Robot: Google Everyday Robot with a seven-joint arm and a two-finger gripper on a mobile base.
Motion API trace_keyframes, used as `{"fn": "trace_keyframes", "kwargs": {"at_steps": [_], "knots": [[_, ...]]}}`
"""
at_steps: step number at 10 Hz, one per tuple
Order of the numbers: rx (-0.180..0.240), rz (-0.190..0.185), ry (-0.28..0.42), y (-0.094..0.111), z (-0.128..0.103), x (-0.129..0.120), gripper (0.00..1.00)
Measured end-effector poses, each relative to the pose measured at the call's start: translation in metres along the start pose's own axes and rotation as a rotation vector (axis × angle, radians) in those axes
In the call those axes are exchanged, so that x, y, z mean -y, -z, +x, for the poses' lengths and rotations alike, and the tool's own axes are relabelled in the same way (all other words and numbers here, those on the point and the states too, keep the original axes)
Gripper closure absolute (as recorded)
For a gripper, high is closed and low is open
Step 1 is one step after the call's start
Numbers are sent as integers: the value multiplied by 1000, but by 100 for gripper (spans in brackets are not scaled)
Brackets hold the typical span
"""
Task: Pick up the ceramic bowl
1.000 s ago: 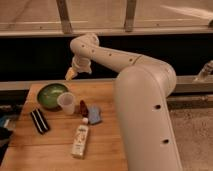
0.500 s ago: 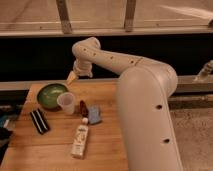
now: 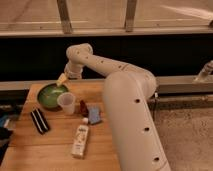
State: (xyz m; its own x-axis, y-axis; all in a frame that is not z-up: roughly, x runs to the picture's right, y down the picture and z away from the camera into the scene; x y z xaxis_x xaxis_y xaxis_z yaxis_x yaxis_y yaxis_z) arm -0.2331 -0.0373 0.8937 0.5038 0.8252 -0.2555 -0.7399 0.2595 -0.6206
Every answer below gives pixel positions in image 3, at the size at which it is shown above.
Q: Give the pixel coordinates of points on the dark red small object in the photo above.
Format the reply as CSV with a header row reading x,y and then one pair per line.
x,y
83,109

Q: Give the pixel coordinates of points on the metal window frame post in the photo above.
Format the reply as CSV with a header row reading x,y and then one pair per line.
x,y
130,15
64,16

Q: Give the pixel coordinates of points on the white bottle with cap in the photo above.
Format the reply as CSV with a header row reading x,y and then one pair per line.
x,y
80,139

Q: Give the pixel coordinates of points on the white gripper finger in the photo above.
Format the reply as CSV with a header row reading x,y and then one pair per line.
x,y
62,79

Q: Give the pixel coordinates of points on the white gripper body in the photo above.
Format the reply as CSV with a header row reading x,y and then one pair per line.
x,y
73,71

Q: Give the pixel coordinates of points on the green ceramic bowl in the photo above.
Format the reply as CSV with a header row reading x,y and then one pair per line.
x,y
47,96

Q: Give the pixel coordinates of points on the black white striped block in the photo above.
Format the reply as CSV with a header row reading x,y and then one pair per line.
x,y
39,121

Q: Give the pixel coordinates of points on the dark clutter at left edge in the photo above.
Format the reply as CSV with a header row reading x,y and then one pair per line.
x,y
5,133

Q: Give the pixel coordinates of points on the wooden table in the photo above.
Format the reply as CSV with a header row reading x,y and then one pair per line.
x,y
30,151

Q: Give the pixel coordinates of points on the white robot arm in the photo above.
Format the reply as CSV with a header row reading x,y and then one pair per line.
x,y
126,90

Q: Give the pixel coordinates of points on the translucent plastic cup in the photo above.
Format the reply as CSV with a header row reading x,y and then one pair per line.
x,y
67,102

